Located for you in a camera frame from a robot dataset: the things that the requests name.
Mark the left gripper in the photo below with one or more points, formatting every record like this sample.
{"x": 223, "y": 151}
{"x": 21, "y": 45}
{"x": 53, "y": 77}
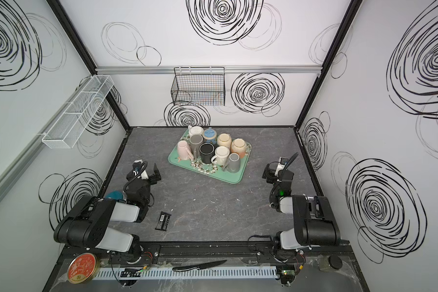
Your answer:
{"x": 151, "y": 177}

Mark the teal white cup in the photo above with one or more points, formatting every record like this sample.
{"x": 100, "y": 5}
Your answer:
{"x": 116, "y": 195}

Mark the grey brown mug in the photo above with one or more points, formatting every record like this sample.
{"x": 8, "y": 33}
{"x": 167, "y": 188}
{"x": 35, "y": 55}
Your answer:
{"x": 196, "y": 141}

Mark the white slotted cable duct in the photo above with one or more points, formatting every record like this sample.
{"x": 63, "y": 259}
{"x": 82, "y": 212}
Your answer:
{"x": 220, "y": 272}

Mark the black knife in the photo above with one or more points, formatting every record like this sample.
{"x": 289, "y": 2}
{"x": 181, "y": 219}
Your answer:
{"x": 202, "y": 266}

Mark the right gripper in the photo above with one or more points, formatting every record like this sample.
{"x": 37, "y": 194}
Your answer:
{"x": 277, "y": 171}

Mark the white mesh shelf basket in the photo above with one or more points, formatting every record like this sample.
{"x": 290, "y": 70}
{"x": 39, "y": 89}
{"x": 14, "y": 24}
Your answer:
{"x": 87, "y": 111}

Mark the black wire basket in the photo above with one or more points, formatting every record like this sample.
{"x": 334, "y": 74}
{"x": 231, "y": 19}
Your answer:
{"x": 200, "y": 85}

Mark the red round tin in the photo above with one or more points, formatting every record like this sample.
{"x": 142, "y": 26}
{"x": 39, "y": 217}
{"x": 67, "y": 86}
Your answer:
{"x": 83, "y": 268}

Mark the blue mug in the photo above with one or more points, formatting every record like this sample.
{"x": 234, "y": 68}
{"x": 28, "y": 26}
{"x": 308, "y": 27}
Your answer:
{"x": 210, "y": 136}

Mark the pink mug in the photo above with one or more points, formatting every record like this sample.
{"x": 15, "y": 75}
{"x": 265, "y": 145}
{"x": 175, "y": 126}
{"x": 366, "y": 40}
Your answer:
{"x": 184, "y": 151}

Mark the speckled cream mug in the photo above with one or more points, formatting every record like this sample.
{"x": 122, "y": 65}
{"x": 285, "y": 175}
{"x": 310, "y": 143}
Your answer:
{"x": 225, "y": 140}

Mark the black mug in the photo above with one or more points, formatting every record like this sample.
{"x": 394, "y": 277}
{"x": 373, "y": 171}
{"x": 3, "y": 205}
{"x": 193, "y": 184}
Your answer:
{"x": 207, "y": 151}

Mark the dark lidded jar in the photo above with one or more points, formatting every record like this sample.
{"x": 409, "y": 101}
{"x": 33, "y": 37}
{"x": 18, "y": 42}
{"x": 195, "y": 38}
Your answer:
{"x": 330, "y": 263}

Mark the cream white mug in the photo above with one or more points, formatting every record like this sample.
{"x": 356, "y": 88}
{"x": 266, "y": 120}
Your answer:
{"x": 221, "y": 155}

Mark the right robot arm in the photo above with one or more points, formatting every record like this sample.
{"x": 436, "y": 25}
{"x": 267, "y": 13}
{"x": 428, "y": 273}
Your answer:
{"x": 314, "y": 223}

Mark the orange cream mug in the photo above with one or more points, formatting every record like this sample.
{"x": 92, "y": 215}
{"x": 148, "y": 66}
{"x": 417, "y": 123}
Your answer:
{"x": 238, "y": 146}

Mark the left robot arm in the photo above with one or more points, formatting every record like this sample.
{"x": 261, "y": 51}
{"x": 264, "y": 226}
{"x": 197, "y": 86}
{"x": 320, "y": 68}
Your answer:
{"x": 87, "y": 223}

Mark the white mug at back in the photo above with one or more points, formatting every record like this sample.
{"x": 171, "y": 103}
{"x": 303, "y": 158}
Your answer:
{"x": 195, "y": 130}

